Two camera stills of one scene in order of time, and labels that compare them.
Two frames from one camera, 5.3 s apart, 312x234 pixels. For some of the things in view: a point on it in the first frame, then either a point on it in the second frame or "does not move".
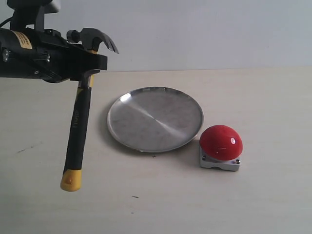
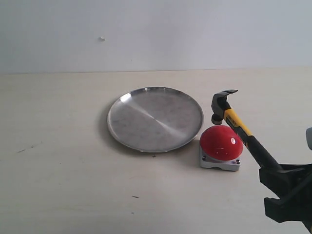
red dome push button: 221,146 does not move
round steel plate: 155,119 does not move
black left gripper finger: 78,61 to 282,179
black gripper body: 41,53 to 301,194
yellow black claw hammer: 90,38 to 221,109
